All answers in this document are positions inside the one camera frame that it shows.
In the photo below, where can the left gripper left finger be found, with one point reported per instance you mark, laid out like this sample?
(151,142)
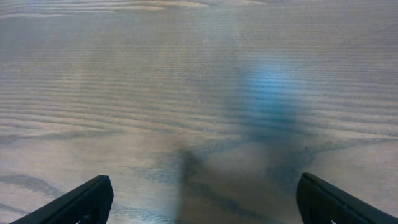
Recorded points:
(89,203)

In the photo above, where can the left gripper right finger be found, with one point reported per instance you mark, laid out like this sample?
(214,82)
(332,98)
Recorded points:
(320,202)

